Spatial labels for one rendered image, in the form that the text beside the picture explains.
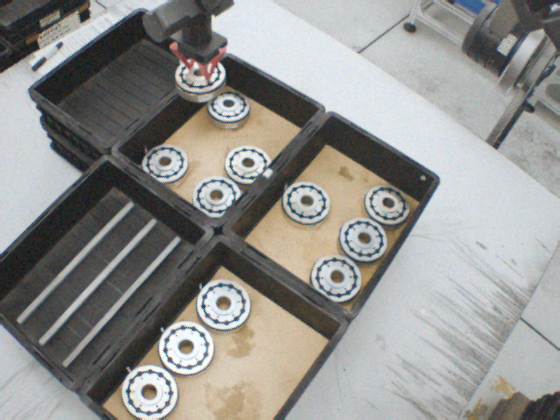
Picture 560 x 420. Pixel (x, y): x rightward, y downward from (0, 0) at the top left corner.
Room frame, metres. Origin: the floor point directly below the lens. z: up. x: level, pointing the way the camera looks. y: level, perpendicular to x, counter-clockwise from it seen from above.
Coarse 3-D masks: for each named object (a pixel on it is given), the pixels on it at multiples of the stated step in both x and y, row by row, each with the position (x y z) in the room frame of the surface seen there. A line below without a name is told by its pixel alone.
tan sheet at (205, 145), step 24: (192, 120) 0.77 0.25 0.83; (264, 120) 0.82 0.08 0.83; (192, 144) 0.70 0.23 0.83; (216, 144) 0.72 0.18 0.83; (240, 144) 0.73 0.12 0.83; (264, 144) 0.74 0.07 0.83; (192, 168) 0.64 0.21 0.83; (216, 168) 0.65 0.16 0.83; (192, 192) 0.58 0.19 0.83; (240, 192) 0.60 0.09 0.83
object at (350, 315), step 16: (320, 128) 0.75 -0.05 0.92; (352, 128) 0.76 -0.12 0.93; (304, 144) 0.69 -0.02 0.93; (384, 144) 0.74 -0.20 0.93; (288, 160) 0.64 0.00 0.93; (272, 176) 0.59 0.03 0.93; (432, 176) 0.68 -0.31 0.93; (256, 192) 0.54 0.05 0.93; (432, 192) 0.64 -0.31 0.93; (240, 208) 0.50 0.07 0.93; (224, 224) 0.46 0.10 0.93; (240, 240) 0.43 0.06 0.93; (400, 240) 0.51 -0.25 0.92; (256, 256) 0.41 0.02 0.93; (288, 272) 0.39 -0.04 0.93; (384, 272) 0.43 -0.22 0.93; (304, 288) 0.37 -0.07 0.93; (368, 288) 0.40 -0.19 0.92; (336, 304) 0.35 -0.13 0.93; (352, 320) 0.33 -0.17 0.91
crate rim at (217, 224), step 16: (240, 64) 0.90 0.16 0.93; (272, 80) 0.86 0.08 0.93; (176, 96) 0.75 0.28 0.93; (304, 96) 0.83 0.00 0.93; (160, 112) 0.70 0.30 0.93; (320, 112) 0.79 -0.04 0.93; (304, 128) 0.73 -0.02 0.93; (288, 144) 0.68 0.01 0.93; (128, 160) 0.56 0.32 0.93; (144, 176) 0.53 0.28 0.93; (192, 208) 0.48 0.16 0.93
